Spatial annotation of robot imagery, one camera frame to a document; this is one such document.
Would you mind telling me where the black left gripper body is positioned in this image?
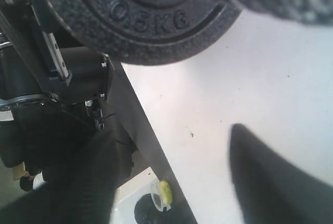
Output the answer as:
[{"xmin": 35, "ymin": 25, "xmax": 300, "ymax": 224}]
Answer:
[{"xmin": 1, "ymin": 0, "xmax": 113, "ymax": 130}]

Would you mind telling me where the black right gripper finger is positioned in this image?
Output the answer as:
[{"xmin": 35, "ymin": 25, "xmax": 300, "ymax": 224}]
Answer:
[{"xmin": 230, "ymin": 123, "xmax": 332, "ymax": 223}]

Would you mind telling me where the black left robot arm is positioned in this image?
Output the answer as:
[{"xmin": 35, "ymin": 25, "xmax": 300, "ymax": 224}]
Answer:
[{"xmin": 1, "ymin": 0, "xmax": 122, "ymax": 223}]

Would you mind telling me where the yellow tape roll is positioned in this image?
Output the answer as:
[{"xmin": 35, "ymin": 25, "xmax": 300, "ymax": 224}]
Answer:
[{"xmin": 150, "ymin": 181, "xmax": 173, "ymax": 212}]

